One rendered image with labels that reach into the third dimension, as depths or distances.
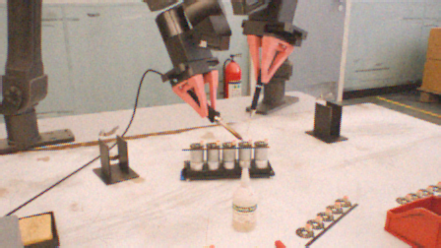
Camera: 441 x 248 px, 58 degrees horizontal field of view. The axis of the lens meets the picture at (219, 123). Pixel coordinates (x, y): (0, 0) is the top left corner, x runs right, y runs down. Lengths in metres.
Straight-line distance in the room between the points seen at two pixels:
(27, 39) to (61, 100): 2.46
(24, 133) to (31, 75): 0.13
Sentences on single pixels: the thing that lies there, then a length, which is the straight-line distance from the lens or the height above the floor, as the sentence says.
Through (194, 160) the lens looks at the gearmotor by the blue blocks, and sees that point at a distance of 0.69.
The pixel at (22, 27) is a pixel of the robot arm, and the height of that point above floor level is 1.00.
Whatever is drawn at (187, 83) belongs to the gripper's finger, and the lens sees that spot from 0.72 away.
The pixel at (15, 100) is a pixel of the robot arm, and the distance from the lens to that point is 0.89.
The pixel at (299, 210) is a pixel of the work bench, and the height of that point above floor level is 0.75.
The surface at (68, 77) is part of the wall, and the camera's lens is 3.28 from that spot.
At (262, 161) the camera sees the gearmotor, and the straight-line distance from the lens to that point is 0.70.
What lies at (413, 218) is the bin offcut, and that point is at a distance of 0.58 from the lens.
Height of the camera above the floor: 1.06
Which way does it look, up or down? 18 degrees down
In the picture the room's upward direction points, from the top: straight up
